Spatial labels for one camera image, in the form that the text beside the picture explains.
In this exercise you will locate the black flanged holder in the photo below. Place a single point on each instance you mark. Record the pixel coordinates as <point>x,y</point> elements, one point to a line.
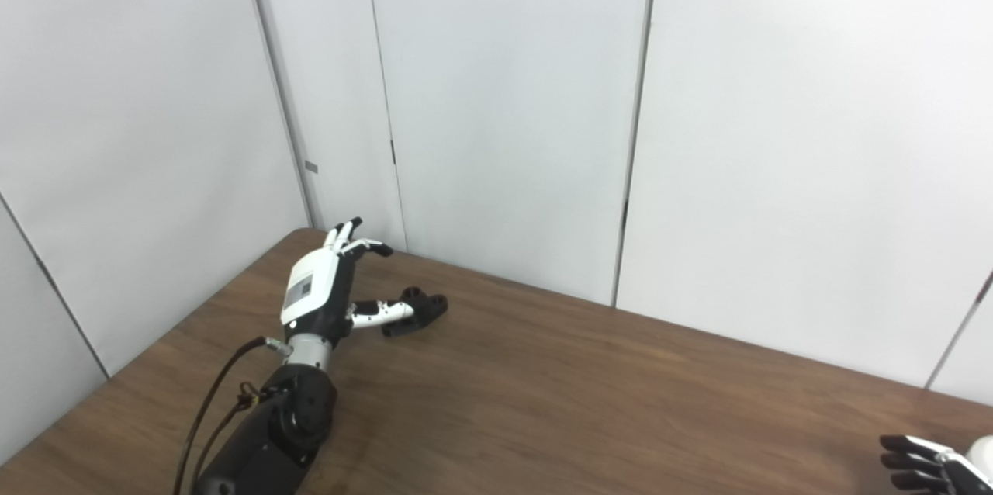
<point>425,313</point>

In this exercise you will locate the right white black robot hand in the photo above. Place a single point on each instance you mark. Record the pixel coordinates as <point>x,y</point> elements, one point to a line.
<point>931,468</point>

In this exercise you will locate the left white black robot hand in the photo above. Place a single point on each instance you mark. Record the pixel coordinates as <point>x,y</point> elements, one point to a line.
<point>314,293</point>

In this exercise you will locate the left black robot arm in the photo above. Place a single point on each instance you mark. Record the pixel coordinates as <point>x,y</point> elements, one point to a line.
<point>287,425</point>

